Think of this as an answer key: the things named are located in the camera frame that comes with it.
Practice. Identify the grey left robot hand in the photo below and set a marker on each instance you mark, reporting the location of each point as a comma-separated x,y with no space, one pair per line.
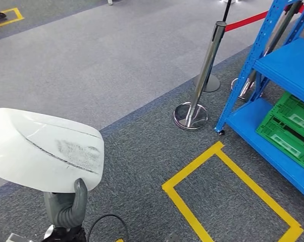
63,210

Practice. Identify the white curved car body part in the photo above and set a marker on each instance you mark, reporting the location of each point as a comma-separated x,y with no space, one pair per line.
41,150

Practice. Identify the blue metal shelf rack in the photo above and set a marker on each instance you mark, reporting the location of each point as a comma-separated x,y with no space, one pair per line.
288,66

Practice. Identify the yellow tape square outline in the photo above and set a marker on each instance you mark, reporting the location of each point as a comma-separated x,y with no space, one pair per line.
192,163
16,15

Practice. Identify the chrome barrier stanchion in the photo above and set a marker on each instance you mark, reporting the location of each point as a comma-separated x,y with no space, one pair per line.
207,63
273,41

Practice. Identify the green folded plastic crate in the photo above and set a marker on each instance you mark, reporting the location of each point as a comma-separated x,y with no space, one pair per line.
290,107
268,131

